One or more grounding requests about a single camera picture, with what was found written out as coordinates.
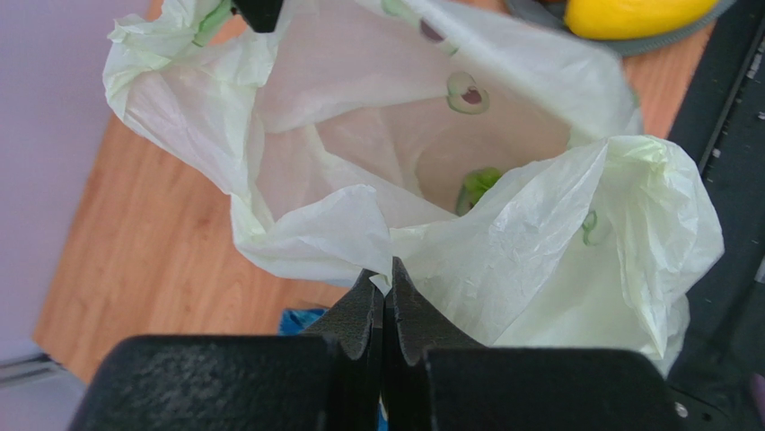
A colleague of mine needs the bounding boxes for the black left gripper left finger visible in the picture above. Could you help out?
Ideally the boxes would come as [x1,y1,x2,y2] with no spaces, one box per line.
[70,270,383,430]

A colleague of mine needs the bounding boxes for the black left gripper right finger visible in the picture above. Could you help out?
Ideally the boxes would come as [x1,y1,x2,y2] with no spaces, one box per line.
[382,259,682,430]

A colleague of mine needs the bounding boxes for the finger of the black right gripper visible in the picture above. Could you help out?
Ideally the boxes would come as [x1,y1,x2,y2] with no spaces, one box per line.
[232,0,284,34]

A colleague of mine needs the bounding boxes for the pale yellow plastic bag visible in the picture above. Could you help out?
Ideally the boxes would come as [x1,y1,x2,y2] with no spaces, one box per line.
[103,1,724,374]

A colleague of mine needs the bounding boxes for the yellow fake mango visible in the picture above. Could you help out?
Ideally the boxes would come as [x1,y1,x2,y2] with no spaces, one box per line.
[563,0,717,40]

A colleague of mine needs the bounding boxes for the green fake grapes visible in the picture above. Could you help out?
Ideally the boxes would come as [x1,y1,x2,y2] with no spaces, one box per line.
[455,167,504,216]

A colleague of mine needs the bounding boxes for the blue leaf-pattern cloth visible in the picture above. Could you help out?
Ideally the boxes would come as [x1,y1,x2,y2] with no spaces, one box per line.
[277,308,327,336]

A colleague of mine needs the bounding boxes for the grey round plate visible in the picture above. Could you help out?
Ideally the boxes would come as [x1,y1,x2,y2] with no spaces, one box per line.
[505,1,735,57]

